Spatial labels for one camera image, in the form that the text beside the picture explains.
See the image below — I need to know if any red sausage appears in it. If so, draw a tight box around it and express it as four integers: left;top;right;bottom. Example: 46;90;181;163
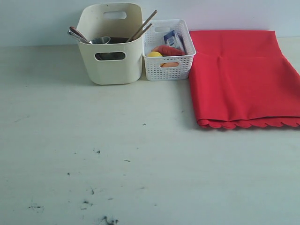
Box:
157;45;186;56

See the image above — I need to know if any cream plastic bin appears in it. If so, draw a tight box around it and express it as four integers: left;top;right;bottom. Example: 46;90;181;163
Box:
77;3;143;85

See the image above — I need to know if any brown wooden spoon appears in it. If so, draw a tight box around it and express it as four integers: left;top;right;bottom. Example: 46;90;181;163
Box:
69;26;87;41

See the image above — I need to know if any stainless steel cup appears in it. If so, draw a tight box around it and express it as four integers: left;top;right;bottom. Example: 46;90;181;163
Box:
90;37;125;60

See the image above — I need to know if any red scalloped table cloth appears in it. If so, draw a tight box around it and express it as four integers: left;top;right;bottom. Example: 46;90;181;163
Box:
189;30;300;129

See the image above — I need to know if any brown wooden plate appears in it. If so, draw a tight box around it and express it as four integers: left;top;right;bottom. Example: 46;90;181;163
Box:
109;37;128;44

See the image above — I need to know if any yellow lemon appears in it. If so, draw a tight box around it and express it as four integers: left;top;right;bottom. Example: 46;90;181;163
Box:
147;51;163;58

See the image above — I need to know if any steel table knife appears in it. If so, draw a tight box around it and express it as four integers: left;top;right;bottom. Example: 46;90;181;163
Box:
67;30;91;45

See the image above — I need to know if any white perforated plastic basket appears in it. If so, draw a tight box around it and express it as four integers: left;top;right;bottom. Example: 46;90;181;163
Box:
142;19;196;81

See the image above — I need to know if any blue white milk carton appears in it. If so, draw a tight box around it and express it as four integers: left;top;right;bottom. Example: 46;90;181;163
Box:
164;30;185;52

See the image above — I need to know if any orange cheese wedge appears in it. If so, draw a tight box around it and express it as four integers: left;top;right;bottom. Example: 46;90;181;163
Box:
160;62;179;68

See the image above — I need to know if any wooden chopstick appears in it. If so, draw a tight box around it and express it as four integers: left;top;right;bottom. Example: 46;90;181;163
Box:
134;22;153;40
126;10;158;43

